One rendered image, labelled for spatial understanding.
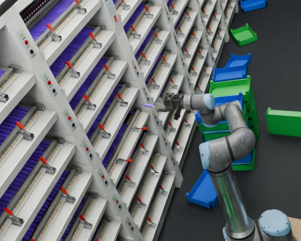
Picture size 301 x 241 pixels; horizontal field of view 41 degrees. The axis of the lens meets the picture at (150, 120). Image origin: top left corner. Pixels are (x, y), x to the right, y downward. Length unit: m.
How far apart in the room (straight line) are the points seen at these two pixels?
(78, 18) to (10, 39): 0.48
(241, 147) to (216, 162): 0.13
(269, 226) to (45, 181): 1.13
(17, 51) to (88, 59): 0.50
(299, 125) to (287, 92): 0.59
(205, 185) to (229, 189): 1.07
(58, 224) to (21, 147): 0.40
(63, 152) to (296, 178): 1.66
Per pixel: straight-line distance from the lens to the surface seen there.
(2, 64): 1.76
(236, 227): 2.11
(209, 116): 2.31
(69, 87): 1.90
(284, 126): 3.15
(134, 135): 2.41
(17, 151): 1.65
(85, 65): 2.02
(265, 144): 3.16
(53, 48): 1.83
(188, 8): 3.66
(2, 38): 1.68
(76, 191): 1.94
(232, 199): 1.97
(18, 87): 1.64
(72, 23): 2.00
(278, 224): 2.18
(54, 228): 1.84
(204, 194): 2.92
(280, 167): 2.98
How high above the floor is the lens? 2.15
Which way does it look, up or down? 35 degrees down
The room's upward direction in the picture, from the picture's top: 23 degrees counter-clockwise
